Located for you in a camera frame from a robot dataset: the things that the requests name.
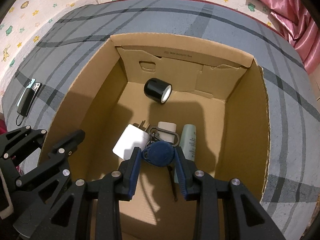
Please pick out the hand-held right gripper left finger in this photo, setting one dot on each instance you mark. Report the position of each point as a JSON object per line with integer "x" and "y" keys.
{"x": 132, "y": 172}

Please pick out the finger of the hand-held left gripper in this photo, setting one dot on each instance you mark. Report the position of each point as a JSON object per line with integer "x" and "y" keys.
{"x": 62, "y": 155}
{"x": 22, "y": 140}

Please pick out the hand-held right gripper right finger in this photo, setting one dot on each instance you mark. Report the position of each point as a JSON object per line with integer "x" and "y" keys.
{"x": 182, "y": 175}

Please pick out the blue round key fob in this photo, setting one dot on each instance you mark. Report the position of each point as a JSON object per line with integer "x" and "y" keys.
{"x": 160, "y": 153}

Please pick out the large white charger plug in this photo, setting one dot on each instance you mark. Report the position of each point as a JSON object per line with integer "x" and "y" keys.
{"x": 130, "y": 140}

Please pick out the teal tube bottle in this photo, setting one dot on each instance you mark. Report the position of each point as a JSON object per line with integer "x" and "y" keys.
{"x": 189, "y": 142}

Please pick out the small white charger plug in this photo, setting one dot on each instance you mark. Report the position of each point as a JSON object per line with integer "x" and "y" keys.
{"x": 167, "y": 126}

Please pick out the cardboard box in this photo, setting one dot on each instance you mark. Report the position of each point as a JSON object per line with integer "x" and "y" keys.
{"x": 225, "y": 135}

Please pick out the black cylindrical lamp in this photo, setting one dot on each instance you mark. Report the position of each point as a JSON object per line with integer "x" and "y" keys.
{"x": 155, "y": 90}

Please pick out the red cloth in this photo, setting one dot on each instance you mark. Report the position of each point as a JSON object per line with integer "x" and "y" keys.
{"x": 2, "y": 127}

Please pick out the black power bank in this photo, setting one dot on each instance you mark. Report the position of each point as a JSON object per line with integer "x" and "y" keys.
{"x": 24, "y": 102}

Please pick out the smartphone with clear case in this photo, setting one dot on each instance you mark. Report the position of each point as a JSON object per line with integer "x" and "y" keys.
{"x": 37, "y": 87}

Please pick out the teal smartphone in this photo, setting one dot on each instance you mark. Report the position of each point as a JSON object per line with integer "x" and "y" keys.
{"x": 30, "y": 83}

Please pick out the pink satin curtain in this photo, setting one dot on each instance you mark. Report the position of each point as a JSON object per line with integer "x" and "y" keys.
{"x": 300, "y": 10}

